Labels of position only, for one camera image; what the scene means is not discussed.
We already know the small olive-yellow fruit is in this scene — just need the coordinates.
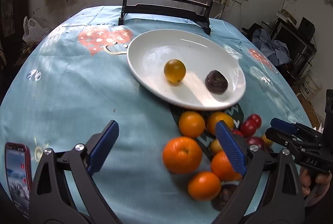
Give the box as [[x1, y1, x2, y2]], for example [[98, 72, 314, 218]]
[[209, 139, 223, 155]]

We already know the white plastic bucket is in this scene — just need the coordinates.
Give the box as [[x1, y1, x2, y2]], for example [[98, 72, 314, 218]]
[[299, 70, 322, 101]]

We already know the yellow-green tomato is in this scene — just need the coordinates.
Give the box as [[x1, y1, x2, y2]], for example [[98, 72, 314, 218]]
[[164, 59, 186, 84]]

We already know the dark wrinkled passion fruit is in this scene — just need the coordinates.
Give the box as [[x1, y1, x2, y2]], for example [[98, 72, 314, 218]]
[[205, 70, 229, 94]]

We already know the large bumpy orange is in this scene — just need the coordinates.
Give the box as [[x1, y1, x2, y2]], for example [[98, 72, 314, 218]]
[[162, 137, 203, 174]]

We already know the blue clothes pile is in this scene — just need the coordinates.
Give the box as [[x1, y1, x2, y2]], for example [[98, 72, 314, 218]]
[[252, 28, 291, 66]]

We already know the white plastic bag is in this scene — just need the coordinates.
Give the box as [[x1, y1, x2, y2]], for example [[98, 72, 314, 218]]
[[22, 17, 49, 46]]

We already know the white oval ceramic plate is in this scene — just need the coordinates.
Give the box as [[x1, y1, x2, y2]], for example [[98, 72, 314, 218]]
[[127, 29, 246, 111]]

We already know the red cherry tomato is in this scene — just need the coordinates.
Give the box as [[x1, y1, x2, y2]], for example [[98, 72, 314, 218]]
[[247, 114, 262, 129], [240, 120, 257, 138], [232, 128, 243, 137]]

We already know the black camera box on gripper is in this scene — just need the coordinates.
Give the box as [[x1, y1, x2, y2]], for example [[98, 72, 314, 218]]
[[323, 89, 333, 134]]

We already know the person's right hand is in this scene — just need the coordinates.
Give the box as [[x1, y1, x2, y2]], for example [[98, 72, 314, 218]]
[[300, 167, 332, 205]]

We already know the red smartphone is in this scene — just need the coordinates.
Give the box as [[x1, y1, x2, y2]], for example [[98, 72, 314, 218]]
[[5, 142, 32, 218]]

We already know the dark red plum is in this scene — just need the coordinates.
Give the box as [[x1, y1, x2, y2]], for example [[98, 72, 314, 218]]
[[246, 136, 265, 150]]

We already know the smooth orange tangerine front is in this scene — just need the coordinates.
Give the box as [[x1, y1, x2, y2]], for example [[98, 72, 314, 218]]
[[187, 172, 221, 201]]

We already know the black shelf with electronics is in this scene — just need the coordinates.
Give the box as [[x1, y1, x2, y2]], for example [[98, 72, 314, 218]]
[[261, 9, 317, 80]]

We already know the light blue patterned tablecloth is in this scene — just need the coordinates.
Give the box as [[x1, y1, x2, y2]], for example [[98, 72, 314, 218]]
[[1, 6, 311, 223]]

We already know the small yellow fruit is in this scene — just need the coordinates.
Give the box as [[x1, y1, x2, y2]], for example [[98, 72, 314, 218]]
[[261, 134, 274, 148]]

